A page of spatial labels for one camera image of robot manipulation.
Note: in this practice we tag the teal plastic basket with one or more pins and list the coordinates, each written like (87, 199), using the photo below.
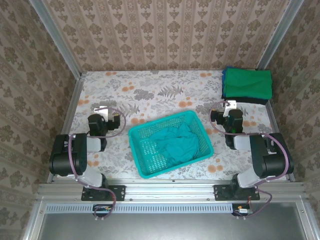
(146, 160)

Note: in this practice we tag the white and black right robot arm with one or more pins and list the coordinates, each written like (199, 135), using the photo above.
(270, 160)

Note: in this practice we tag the green t-shirt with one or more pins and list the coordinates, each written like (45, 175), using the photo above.
(247, 83)

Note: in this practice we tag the aluminium frame post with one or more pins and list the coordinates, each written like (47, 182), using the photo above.
(277, 35)
(57, 40)

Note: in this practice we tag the teal t-shirt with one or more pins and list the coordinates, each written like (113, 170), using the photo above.
(178, 145)

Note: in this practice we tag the grey metal shelf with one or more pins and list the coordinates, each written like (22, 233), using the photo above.
(175, 227)

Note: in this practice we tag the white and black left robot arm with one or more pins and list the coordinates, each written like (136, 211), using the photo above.
(65, 155)

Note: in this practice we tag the floral printed table cover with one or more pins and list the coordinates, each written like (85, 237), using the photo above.
(160, 87)

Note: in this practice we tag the black t-shirt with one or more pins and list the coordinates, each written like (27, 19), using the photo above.
(250, 101)

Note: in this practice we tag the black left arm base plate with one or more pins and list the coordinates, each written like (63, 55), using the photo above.
(117, 193)

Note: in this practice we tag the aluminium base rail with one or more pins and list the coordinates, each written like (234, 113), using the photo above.
(170, 191)

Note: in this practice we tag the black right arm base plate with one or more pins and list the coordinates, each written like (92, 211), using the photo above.
(222, 192)

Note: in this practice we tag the aluminium table side rail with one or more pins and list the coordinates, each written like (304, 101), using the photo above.
(280, 140)
(72, 112)

